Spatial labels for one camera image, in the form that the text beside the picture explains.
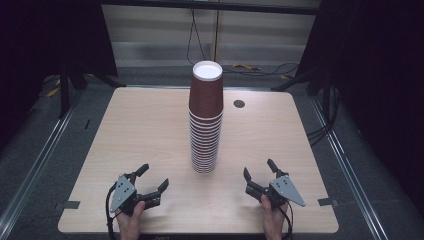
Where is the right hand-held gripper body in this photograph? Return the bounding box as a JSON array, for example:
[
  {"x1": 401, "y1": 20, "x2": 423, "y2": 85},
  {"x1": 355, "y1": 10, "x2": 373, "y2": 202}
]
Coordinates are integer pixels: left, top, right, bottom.
[{"x1": 245, "y1": 174, "x2": 307, "y2": 210}]

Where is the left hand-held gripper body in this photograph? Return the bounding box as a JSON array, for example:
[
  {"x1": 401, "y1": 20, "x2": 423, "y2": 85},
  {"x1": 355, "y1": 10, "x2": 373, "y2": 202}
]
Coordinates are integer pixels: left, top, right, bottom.
[{"x1": 109, "y1": 174, "x2": 162, "y2": 217}]

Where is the stack of brown paper cups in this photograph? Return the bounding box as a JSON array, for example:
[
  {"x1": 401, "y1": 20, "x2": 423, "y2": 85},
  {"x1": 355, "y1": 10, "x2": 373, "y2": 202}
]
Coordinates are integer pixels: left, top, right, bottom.
[{"x1": 188, "y1": 60, "x2": 224, "y2": 175}]

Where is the person's left hand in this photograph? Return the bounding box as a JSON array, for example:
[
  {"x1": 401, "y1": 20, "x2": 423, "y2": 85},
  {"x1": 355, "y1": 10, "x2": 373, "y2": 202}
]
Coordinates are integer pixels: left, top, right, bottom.
[{"x1": 116, "y1": 200, "x2": 147, "y2": 240}]

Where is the person's right hand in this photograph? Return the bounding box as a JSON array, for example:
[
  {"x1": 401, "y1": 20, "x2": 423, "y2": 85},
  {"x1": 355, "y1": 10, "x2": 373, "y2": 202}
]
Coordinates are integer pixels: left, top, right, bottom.
[{"x1": 260, "y1": 194, "x2": 289, "y2": 240}]

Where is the grey tape strip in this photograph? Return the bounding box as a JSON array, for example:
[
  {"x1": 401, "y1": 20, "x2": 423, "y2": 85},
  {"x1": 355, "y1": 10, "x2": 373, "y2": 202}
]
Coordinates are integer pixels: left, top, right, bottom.
[
  {"x1": 54, "y1": 200, "x2": 81, "y2": 211},
  {"x1": 317, "y1": 197, "x2": 340, "y2": 208}
]

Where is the black metal stand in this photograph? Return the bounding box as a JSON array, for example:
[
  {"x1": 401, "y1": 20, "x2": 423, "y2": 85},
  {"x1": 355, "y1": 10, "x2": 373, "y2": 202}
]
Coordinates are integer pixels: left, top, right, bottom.
[
  {"x1": 270, "y1": 68, "x2": 336, "y2": 111},
  {"x1": 57, "y1": 64, "x2": 128, "y2": 120}
]

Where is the black curtain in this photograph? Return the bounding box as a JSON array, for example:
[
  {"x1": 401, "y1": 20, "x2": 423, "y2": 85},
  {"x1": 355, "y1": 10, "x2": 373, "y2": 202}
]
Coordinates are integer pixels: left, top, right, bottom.
[
  {"x1": 294, "y1": 0, "x2": 424, "y2": 214},
  {"x1": 0, "y1": 0, "x2": 119, "y2": 148}
]

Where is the black horizontal bar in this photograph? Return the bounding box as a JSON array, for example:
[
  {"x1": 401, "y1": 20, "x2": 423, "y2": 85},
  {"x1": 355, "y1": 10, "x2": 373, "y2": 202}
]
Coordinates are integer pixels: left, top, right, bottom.
[{"x1": 100, "y1": 0, "x2": 322, "y2": 16}]

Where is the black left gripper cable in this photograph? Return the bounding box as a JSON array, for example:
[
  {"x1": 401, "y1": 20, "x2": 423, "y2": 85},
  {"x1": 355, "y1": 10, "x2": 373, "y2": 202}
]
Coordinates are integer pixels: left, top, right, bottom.
[{"x1": 105, "y1": 182, "x2": 118, "y2": 240}]

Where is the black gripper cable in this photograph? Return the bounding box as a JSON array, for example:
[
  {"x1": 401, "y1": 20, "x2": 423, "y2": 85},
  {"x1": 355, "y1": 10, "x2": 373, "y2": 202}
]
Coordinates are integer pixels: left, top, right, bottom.
[
  {"x1": 282, "y1": 199, "x2": 295, "y2": 240},
  {"x1": 105, "y1": 182, "x2": 118, "y2": 240}
]

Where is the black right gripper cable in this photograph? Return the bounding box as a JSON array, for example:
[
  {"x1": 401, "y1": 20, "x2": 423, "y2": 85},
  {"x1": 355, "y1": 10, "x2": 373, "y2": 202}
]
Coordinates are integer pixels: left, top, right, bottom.
[{"x1": 282, "y1": 199, "x2": 295, "y2": 240}]

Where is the bundle of black floor cables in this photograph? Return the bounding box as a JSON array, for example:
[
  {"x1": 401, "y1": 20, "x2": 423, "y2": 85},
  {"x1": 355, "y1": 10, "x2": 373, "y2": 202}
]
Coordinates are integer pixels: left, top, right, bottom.
[{"x1": 306, "y1": 84, "x2": 341, "y2": 147}]

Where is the metal floor rail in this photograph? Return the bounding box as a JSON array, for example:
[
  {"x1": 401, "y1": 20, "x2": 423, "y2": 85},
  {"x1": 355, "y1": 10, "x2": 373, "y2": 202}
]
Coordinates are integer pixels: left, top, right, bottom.
[
  {"x1": 309, "y1": 96, "x2": 389, "y2": 240},
  {"x1": 0, "y1": 103, "x2": 77, "y2": 233}
]

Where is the black floor cable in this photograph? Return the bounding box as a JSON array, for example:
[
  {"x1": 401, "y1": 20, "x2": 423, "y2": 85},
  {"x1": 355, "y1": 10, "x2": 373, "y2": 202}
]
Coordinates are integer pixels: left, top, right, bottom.
[{"x1": 221, "y1": 62, "x2": 300, "y2": 78}]

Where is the black hanging cable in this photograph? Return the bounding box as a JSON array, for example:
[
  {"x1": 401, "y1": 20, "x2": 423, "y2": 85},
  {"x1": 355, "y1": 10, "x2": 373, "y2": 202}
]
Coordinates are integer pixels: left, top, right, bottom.
[{"x1": 185, "y1": 8, "x2": 208, "y2": 66}]

